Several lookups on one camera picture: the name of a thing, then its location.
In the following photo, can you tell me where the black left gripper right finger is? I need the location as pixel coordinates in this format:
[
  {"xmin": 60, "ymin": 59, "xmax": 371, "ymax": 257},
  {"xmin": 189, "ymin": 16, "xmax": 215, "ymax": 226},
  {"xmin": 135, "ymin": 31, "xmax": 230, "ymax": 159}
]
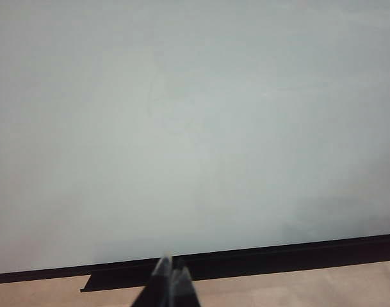
[{"xmin": 172, "ymin": 260, "xmax": 202, "ymax": 307}]

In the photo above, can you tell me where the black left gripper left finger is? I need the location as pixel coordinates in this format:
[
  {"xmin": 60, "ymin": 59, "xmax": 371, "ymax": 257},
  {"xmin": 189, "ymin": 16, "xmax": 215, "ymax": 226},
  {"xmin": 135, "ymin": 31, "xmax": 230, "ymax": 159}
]
[{"xmin": 131, "ymin": 252, "xmax": 175, "ymax": 307}]

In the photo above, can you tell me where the long black pen tray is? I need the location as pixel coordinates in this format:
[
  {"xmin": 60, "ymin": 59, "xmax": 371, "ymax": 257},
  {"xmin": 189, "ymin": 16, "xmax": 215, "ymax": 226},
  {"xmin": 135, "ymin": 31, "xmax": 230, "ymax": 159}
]
[{"xmin": 80, "ymin": 238, "xmax": 390, "ymax": 293}]

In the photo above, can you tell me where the large glass whiteboard black frame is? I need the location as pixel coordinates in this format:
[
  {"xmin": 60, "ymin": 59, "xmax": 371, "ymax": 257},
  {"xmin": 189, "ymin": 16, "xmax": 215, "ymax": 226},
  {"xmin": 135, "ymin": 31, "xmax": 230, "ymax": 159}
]
[{"xmin": 0, "ymin": 0, "xmax": 390, "ymax": 285}]

